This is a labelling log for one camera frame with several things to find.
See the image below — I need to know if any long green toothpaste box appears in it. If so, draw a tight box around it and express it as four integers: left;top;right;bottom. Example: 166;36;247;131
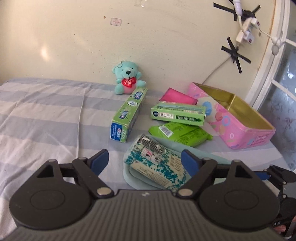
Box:
110;87;147;143

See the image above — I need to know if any pink tin box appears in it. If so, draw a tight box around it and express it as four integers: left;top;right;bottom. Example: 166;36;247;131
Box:
187;82;275;150

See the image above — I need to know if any wall sticker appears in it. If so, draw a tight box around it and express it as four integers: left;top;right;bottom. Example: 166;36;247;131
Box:
110;18;122;27

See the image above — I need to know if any black tape cross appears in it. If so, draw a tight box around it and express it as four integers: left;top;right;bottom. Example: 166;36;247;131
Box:
221;37;251;74
213;0;261;22

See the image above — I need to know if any teal teddy bear plush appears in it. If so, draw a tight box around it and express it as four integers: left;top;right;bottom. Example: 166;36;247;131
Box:
112;61;147;95

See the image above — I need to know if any white power cable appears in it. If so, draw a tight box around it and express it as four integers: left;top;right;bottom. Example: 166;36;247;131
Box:
201;55;232;85

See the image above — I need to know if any white window frame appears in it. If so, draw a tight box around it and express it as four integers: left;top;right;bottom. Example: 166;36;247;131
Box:
245;1;295;110

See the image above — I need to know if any green wet wipes pack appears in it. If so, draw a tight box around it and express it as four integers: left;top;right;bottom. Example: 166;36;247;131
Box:
149;122;213;147

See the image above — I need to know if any teal floral tissue pack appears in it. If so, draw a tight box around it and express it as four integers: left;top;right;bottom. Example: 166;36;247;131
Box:
123;134;190;191

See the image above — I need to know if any green medicine box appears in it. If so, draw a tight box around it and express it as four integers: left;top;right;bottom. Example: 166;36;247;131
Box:
151;101;206;126

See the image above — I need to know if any upper black tape cross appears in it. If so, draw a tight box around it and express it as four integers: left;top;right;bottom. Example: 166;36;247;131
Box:
213;0;261;22

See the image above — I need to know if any white power strip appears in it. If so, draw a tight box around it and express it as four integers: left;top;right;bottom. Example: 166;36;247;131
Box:
236;18;260;45

